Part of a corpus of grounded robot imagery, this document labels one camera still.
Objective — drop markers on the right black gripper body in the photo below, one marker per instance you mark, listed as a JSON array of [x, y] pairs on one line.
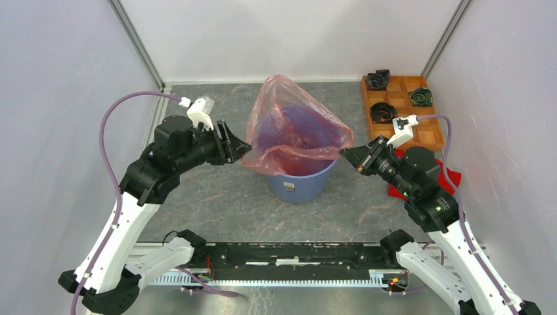
[[383, 162]]

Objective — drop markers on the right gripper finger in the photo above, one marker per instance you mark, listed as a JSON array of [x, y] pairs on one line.
[[359, 158], [378, 143]]

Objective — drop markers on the black bag roll top left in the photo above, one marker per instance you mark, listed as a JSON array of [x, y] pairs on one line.
[[378, 80]]

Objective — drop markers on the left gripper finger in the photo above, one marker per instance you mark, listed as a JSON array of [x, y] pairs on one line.
[[232, 155], [231, 142]]

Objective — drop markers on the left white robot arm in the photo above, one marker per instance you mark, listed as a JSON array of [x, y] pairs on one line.
[[108, 281]]

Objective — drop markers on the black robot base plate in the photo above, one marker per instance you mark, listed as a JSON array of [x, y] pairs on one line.
[[291, 261]]

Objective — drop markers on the red cloth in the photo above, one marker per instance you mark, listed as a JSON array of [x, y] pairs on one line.
[[454, 176]]

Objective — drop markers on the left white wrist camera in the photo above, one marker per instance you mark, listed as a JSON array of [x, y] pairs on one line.
[[198, 111]]

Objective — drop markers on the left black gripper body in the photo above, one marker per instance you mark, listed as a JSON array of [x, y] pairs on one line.
[[208, 147]]

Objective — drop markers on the dark green bag roll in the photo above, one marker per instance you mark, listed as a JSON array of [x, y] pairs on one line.
[[421, 97]]

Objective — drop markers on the orange compartment tray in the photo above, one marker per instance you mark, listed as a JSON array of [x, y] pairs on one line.
[[426, 130]]

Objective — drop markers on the black bag roll middle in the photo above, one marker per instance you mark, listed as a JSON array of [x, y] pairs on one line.
[[383, 113]]

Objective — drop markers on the slotted cable duct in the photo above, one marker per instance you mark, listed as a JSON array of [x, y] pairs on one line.
[[178, 278]]

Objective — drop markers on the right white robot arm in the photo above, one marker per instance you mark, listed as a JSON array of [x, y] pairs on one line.
[[474, 286]]

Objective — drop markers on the black bag roll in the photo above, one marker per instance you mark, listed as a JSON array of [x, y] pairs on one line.
[[378, 80], [383, 113]]

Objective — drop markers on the red translucent trash bag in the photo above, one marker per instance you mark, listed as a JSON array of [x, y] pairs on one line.
[[275, 92]]

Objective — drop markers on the blue plastic trash bin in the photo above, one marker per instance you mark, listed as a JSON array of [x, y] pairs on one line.
[[300, 187]]

